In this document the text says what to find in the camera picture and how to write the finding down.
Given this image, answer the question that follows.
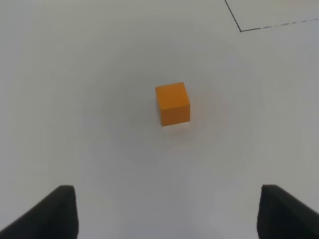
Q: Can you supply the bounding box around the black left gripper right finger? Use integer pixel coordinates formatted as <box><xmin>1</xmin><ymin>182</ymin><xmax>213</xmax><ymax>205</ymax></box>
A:
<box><xmin>257</xmin><ymin>185</ymin><xmax>319</xmax><ymax>239</ymax></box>

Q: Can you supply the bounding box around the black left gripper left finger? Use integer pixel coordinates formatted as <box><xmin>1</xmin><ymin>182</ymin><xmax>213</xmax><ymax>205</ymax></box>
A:
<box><xmin>0</xmin><ymin>185</ymin><xmax>79</xmax><ymax>239</ymax></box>

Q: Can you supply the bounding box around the orange cube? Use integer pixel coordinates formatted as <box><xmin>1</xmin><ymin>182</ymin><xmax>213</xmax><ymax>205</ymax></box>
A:
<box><xmin>155</xmin><ymin>82</ymin><xmax>191</xmax><ymax>126</ymax></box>

